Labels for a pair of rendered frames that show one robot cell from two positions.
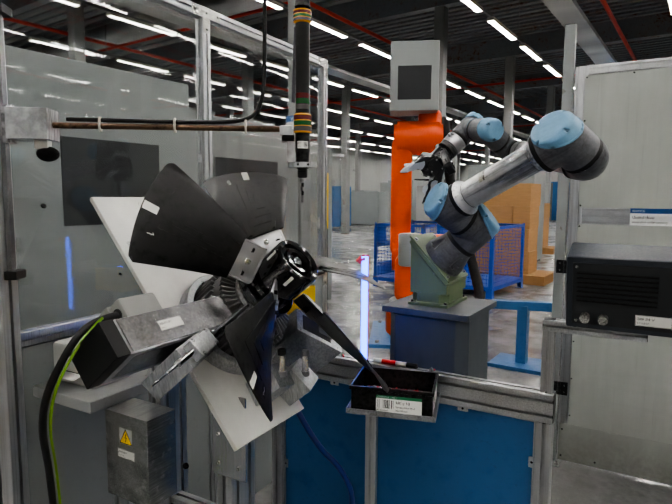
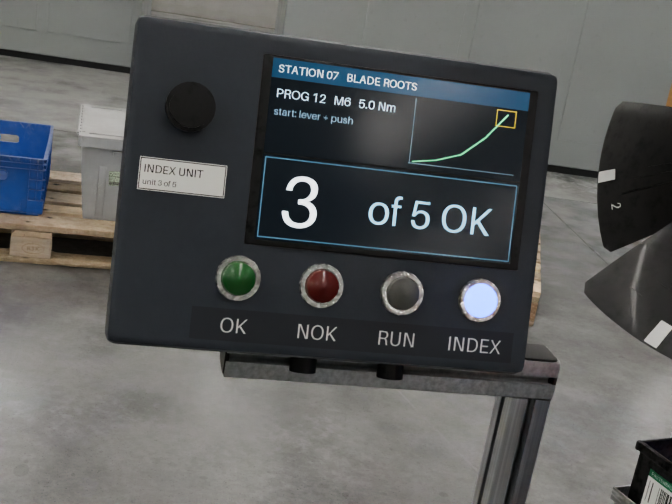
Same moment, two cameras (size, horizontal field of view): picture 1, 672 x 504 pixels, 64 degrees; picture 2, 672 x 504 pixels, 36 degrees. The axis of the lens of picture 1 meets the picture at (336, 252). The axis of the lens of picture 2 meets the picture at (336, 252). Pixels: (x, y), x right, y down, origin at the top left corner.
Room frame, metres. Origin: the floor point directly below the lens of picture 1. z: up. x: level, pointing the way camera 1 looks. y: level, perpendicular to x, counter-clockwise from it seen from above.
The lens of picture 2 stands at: (1.78, -1.13, 1.32)
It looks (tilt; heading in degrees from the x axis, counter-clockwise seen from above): 17 degrees down; 137
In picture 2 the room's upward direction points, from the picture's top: 10 degrees clockwise
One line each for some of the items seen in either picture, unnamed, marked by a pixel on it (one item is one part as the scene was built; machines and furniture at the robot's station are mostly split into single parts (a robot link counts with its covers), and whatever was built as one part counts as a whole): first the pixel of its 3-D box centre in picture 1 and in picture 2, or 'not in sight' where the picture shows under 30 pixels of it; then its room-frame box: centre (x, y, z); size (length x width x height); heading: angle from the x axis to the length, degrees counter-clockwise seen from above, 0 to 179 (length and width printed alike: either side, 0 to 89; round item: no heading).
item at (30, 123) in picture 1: (30, 124); not in sight; (1.27, 0.71, 1.53); 0.10 x 0.07 x 0.09; 95
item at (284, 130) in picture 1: (298, 147); not in sight; (1.32, 0.09, 1.49); 0.09 x 0.07 x 0.10; 95
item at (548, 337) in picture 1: (548, 355); (505, 472); (1.38, -0.56, 0.96); 0.03 x 0.03 x 0.20; 60
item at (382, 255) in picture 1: (416, 252); not in sight; (8.47, -1.27, 0.49); 1.27 x 0.88 x 0.98; 145
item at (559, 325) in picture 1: (593, 329); (392, 360); (1.33, -0.65, 1.04); 0.24 x 0.03 x 0.03; 60
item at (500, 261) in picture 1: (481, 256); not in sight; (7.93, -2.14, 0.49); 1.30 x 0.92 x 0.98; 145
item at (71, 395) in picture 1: (119, 379); not in sight; (1.50, 0.62, 0.85); 0.36 x 0.24 x 0.03; 150
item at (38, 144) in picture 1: (47, 151); not in sight; (1.27, 0.67, 1.47); 0.05 x 0.04 x 0.05; 95
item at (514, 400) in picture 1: (395, 378); not in sight; (1.59, -0.18, 0.82); 0.90 x 0.04 x 0.08; 60
